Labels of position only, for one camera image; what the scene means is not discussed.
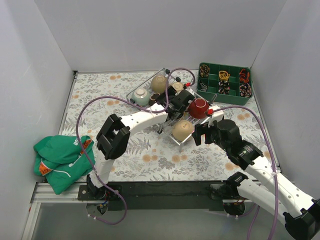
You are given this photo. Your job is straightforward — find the dark yellow patterned rolled tie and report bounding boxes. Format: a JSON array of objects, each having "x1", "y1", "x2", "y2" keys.
[{"x1": 199, "y1": 64, "x2": 210, "y2": 78}]

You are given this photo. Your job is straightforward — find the red ceramic bowl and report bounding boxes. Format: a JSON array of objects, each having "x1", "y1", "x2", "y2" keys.
[{"x1": 187, "y1": 98, "x2": 209, "y2": 119}]

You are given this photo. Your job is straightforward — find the orange navy striped rolled tie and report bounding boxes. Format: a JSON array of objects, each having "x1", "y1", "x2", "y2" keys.
[{"x1": 238, "y1": 68, "x2": 250, "y2": 84}]

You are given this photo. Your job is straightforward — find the silver metal dish rack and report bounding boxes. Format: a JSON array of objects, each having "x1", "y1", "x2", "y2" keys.
[{"x1": 126, "y1": 68, "x2": 214, "y2": 151}]

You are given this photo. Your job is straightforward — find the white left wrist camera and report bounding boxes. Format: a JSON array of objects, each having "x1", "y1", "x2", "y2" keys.
[{"x1": 183, "y1": 82, "x2": 195, "y2": 97}]

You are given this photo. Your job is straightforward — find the beige bowl white flower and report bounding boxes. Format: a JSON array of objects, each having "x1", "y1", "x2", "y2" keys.
[{"x1": 171, "y1": 81, "x2": 184, "y2": 93}]

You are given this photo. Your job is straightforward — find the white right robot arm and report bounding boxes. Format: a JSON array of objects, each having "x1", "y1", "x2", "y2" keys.
[{"x1": 192, "y1": 119, "x2": 320, "y2": 240}]

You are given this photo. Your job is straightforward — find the green divided plastic box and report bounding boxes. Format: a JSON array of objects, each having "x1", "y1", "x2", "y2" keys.
[{"x1": 196, "y1": 62, "x2": 253, "y2": 106}]

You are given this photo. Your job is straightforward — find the grey folded socks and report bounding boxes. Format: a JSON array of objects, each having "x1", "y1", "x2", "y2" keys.
[{"x1": 199, "y1": 82, "x2": 208, "y2": 92}]

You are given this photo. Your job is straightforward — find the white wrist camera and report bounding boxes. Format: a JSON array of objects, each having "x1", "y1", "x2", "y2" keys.
[
  {"x1": 206, "y1": 105, "x2": 224, "y2": 127},
  {"x1": 183, "y1": 82, "x2": 195, "y2": 97}
]

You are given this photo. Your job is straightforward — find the pale green ribbed bowl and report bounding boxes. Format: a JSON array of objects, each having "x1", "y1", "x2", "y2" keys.
[{"x1": 131, "y1": 88, "x2": 151, "y2": 107}]

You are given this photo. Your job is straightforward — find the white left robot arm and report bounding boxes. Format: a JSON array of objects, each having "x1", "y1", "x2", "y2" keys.
[{"x1": 86, "y1": 86, "x2": 195, "y2": 200}]

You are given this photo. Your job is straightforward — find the black pink floral rolled tie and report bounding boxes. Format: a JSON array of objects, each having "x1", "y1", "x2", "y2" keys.
[{"x1": 239, "y1": 83, "x2": 252, "y2": 98}]

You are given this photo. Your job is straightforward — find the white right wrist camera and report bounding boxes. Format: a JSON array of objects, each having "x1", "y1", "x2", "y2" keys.
[{"x1": 206, "y1": 105, "x2": 224, "y2": 127}]

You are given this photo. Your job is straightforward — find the black white floral rolled tie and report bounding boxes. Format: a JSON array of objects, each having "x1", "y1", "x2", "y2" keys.
[{"x1": 218, "y1": 81, "x2": 230, "y2": 95}]

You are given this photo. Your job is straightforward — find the green folded garment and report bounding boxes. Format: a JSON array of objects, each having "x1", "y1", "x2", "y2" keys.
[{"x1": 33, "y1": 135, "x2": 95, "y2": 195}]

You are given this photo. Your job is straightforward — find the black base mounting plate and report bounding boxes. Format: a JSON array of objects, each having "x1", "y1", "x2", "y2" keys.
[{"x1": 77, "y1": 180, "x2": 251, "y2": 212}]

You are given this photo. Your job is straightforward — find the olive beige plain bowl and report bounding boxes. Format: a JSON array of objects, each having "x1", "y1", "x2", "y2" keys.
[{"x1": 150, "y1": 74, "x2": 167, "y2": 94}]

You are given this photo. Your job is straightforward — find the beige bowl bird motif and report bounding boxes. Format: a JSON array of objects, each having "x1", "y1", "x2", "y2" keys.
[{"x1": 172, "y1": 120, "x2": 194, "y2": 141}]

